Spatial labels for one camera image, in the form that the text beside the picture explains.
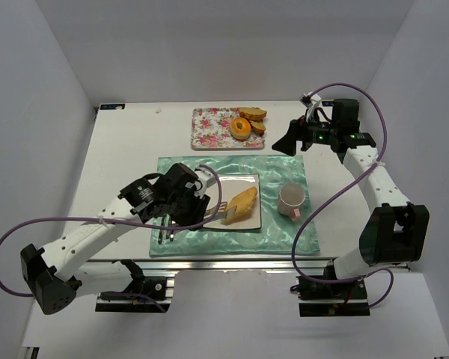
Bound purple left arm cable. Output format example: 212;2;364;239
0;165;224;312

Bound green satin placemat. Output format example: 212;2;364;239
149;155;308;257

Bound fork with patterned handle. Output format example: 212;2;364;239
157;215;171;245

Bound blue label sticker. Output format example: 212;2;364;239
100;103;125;111

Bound square white plate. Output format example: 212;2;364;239
204;174;262;231

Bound long yellow bread loaf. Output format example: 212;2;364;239
223;187;257;224

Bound orange ring donut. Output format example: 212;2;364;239
229;117;251;141

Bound aluminium frame rail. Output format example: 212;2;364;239
33;257;412;300

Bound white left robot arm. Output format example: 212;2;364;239
20;163;218;315

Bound brown bread slice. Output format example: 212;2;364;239
239;107;267;122
250;120;266;136

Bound pink mug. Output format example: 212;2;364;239
277;182;306;221

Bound lower brown bread slice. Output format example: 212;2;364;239
250;120;266;136

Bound floral rectangular tray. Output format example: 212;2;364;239
190;108;265;150

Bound metal serving tongs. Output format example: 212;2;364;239
204;202;236;221

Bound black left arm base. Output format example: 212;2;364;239
96;260;170;313

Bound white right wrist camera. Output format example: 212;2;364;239
299;93;322;121

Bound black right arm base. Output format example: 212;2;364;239
290;277;370;318

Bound upper brown bread slice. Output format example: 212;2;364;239
239;107;267;122

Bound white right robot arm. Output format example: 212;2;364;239
272;96;430;283

